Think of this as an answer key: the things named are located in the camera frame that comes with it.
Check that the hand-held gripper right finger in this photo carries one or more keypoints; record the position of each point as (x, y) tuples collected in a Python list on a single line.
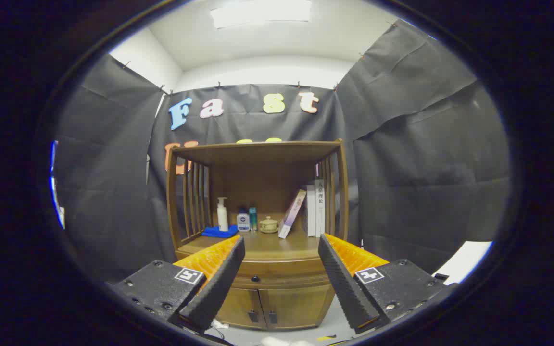
[(346, 288)]

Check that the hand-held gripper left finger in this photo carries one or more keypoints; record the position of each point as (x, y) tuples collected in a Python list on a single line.
[(219, 288)]

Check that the wooden cabinet door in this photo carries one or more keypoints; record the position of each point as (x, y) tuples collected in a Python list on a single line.
[(238, 307), (296, 307)]

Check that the wooden countertop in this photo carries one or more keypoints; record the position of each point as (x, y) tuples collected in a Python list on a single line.
[(277, 242)]

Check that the wooden cabinet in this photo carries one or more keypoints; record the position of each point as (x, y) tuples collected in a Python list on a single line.
[(262, 158)]

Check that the small yellow object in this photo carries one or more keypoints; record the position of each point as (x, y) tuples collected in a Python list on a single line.
[(327, 338)]

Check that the blue folded cloth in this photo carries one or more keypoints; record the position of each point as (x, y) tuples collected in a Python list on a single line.
[(219, 232)]

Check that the white pump bottle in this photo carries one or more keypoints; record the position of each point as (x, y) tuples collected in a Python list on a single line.
[(222, 218)]

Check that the white bottle blue label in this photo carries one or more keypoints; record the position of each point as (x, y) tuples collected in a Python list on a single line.
[(243, 222)]

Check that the teal slim bottle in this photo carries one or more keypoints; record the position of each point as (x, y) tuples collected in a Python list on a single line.
[(253, 220)]

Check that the grey patterned book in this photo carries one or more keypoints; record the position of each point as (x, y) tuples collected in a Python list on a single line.
[(304, 223)]

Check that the beige lidded teacup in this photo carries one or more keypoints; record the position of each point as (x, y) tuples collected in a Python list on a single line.
[(268, 225)]

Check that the white book black characters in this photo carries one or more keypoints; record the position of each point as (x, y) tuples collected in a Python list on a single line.
[(320, 211)]

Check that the purple white leaning book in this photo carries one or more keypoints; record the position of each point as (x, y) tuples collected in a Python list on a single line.
[(291, 216)]

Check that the white appliance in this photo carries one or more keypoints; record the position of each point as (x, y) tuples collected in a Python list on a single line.
[(467, 259)]

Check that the black backdrop cloth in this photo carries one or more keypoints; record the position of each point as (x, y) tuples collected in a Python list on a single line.
[(426, 144)]

